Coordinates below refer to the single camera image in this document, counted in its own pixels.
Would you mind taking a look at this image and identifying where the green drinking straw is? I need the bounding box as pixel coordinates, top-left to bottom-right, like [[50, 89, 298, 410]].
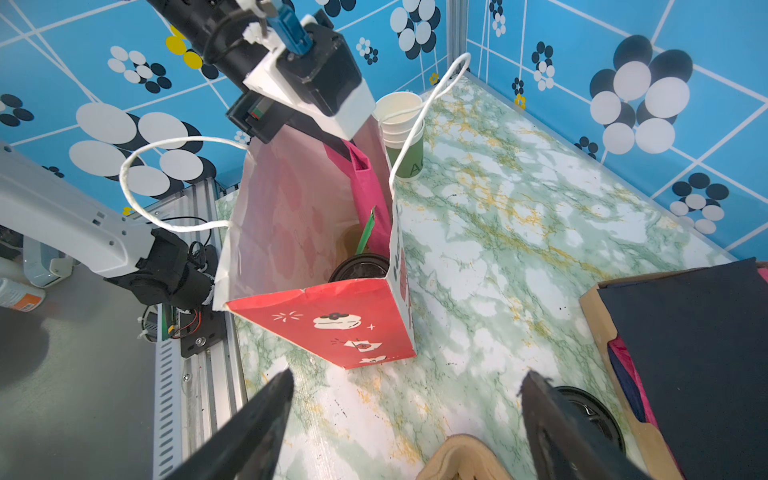
[[355, 207, 376, 255]]

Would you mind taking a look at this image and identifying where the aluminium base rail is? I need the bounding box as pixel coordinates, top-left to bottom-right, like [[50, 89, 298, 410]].
[[149, 176, 248, 480]]

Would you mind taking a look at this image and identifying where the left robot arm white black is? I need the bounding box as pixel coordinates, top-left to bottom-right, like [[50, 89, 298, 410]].
[[1, 1, 295, 310]]

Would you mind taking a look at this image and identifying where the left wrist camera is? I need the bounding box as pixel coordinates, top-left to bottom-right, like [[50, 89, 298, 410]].
[[238, 1, 375, 141]]

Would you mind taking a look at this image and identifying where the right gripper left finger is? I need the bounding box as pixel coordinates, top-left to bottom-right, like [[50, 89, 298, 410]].
[[169, 369, 294, 479]]

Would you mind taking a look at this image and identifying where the black lid stack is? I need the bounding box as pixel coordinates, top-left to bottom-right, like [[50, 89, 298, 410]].
[[556, 386, 626, 453]]

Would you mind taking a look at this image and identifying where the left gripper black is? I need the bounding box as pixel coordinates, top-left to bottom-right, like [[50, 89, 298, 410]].
[[226, 91, 296, 144]]

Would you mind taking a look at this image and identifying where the green white paper cup stack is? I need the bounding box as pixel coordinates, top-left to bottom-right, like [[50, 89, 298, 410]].
[[373, 91, 424, 179]]

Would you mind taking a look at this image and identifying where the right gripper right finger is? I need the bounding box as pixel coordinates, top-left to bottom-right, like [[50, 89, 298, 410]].
[[520, 370, 648, 480]]

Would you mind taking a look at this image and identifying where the white orange bottle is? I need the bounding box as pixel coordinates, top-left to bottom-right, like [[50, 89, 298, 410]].
[[0, 278, 46, 312]]

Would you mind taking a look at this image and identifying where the brown cardboard cup carrier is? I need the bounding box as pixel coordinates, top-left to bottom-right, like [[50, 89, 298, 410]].
[[416, 434, 513, 480]]

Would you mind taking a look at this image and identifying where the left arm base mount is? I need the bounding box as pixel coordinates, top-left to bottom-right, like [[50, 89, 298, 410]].
[[168, 305, 227, 359]]

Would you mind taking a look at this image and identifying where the red white gift bag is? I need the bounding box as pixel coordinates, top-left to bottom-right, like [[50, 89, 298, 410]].
[[212, 113, 416, 370]]

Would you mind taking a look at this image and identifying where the black coffee cup lid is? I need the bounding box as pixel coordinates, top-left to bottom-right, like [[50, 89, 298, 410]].
[[329, 253, 389, 283]]

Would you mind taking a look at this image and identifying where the pink napkin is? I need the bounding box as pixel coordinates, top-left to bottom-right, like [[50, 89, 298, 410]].
[[324, 141, 392, 257]]

